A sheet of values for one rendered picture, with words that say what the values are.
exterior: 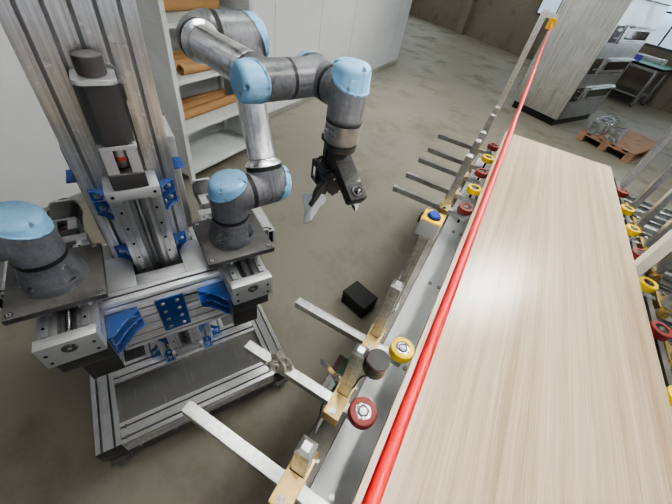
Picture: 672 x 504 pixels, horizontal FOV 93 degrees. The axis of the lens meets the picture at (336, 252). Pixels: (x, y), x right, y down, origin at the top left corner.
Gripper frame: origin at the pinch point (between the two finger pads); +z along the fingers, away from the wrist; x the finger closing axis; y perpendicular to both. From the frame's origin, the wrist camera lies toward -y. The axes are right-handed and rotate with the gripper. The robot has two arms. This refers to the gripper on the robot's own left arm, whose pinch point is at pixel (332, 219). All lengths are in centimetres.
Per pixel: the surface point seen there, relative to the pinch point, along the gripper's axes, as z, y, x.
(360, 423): 41, -37, 6
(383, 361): 20.1, -31.7, 0.3
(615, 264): 42, -37, -148
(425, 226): 12.2, -1.8, -37.0
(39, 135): 73, 222, 92
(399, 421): -33, -50, 30
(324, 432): 62, -31, 11
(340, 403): 45, -30, 7
